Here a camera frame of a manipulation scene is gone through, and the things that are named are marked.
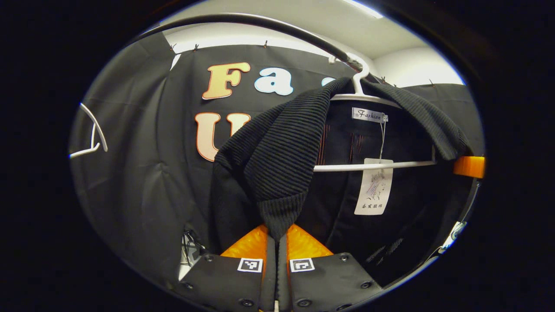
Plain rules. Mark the white plastic clothes hanger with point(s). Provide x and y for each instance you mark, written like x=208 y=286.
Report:
x=373 y=165
x=100 y=132

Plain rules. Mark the black backdrop cloth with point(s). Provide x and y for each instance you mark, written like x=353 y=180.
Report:
x=143 y=173

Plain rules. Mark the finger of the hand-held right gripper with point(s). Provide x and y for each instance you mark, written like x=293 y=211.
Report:
x=470 y=167

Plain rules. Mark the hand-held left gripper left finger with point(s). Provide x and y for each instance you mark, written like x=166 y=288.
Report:
x=269 y=277

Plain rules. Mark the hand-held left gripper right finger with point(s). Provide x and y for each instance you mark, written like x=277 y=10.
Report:
x=282 y=277

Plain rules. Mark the black metal clothes rack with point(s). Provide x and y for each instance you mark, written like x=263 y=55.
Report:
x=260 y=21

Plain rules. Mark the ceiling light panel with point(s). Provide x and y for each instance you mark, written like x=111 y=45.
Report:
x=364 y=8

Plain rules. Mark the black knit jacket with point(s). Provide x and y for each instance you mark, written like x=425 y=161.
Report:
x=282 y=151

